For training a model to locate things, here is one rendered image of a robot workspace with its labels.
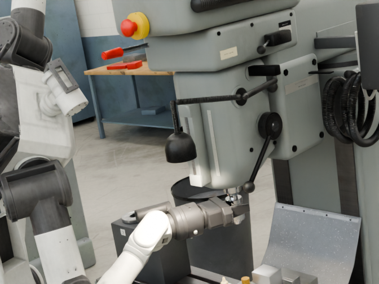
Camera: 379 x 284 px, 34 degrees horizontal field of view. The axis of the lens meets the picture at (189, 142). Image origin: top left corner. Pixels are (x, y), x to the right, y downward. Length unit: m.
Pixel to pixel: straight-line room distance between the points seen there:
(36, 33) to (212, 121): 0.54
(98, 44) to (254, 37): 7.49
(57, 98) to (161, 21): 0.32
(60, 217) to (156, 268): 0.59
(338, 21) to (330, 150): 0.38
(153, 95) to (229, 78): 6.83
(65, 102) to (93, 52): 7.61
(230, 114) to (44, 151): 0.46
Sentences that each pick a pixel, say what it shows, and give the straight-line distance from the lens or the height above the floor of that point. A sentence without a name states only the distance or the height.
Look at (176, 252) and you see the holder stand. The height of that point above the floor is 1.02.
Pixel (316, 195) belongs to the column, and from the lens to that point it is 2.02.
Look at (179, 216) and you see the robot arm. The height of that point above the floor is 1.27.
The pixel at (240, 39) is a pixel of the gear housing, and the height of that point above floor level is 1.69.
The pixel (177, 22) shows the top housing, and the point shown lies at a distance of 1.37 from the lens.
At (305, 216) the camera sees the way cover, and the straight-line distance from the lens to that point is 2.05.
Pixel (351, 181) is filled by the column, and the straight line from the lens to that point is 1.92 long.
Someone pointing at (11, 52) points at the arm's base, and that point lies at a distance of 1.67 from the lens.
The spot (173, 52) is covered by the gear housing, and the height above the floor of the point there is 1.68.
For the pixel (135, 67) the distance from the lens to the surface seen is 7.37.
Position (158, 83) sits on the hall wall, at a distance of 8.20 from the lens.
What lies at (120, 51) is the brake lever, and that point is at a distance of 1.52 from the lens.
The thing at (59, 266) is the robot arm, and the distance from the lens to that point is 1.48.
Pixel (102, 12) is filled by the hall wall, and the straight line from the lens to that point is 8.79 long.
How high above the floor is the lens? 1.86
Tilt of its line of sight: 15 degrees down
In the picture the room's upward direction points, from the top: 9 degrees counter-clockwise
